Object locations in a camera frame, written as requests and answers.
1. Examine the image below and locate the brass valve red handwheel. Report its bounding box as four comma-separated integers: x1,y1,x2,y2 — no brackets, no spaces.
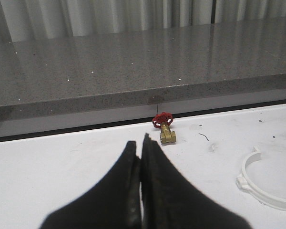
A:
152,112,176,144

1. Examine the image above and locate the grey stone counter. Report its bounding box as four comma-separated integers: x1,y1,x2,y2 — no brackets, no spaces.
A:
0,17,286,138

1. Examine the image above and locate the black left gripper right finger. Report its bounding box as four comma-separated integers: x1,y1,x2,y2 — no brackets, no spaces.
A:
141,134,251,229

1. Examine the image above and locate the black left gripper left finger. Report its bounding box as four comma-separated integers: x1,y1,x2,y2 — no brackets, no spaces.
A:
41,141,141,229

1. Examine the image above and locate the white half pipe clamp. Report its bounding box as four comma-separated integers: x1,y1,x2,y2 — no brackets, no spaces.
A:
235,146,286,211

